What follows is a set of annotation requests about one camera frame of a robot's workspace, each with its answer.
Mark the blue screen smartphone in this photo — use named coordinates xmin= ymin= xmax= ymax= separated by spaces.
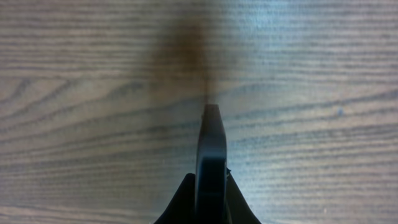
xmin=195 ymin=104 xmax=227 ymax=223

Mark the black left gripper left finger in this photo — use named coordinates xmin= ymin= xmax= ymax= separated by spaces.
xmin=154 ymin=173 xmax=195 ymax=224

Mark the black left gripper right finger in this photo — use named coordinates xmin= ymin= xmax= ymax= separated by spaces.
xmin=226 ymin=169 xmax=261 ymax=224

